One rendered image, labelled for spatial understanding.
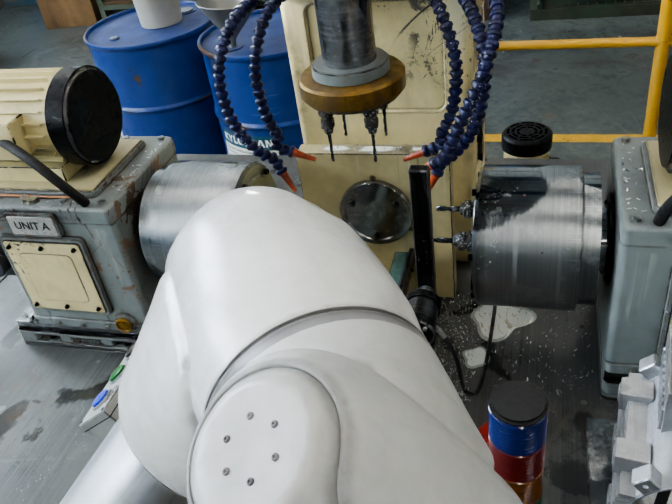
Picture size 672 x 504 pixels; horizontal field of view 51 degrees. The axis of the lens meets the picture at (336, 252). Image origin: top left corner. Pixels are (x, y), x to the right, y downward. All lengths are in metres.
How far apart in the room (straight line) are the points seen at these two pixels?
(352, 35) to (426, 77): 0.29
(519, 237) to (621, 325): 0.22
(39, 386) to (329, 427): 1.35
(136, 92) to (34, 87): 1.84
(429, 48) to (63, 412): 0.99
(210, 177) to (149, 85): 1.88
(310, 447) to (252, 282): 0.14
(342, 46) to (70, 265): 0.67
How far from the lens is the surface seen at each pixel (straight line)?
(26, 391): 1.59
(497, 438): 0.77
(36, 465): 1.44
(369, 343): 0.33
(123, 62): 3.18
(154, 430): 0.43
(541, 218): 1.17
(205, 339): 0.38
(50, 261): 1.47
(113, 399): 1.06
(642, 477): 0.89
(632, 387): 0.99
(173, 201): 1.33
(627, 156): 1.29
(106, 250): 1.40
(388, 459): 0.27
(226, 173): 1.33
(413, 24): 1.37
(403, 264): 1.43
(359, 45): 1.16
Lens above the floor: 1.79
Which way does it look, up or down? 36 degrees down
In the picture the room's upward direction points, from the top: 9 degrees counter-clockwise
